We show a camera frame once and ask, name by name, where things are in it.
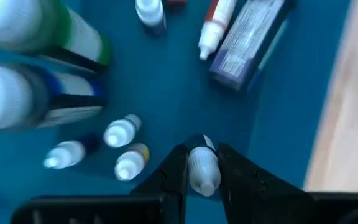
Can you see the small red food coloring bottle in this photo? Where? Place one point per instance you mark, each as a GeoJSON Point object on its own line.
{"type": "Point", "coordinates": [216, 28]}

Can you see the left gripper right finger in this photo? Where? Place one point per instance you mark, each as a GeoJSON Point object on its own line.
{"type": "Point", "coordinates": [253, 193]}

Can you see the small yellow food coloring bottle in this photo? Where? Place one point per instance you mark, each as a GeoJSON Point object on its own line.
{"type": "Point", "coordinates": [130, 163]}

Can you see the small blue food coloring bottle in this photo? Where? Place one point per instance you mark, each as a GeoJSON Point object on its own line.
{"type": "Point", "coordinates": [67, 154]}
{"type": "Point", "coordinates": [151, 14]}

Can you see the large blue food coloring bottle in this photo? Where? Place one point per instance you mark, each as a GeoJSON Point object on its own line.
{"type": "Point", "coordinates": [26, 96]}

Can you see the large green food coloring bottle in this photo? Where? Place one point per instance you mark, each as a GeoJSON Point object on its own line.
{"type": "Point", "coordinates": [42, 28]}

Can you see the blue plastic bin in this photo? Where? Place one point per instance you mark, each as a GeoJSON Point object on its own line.
{"type": "Point", "coordinates": [166, 93]}

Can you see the small white food coloring bottle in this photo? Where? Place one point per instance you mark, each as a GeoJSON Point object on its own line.
{"type": "Point", "coordinates": [121, 132]}

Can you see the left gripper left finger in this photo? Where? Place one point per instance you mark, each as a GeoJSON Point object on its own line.
{"type": "Point", "coordinates": [172, 180]}

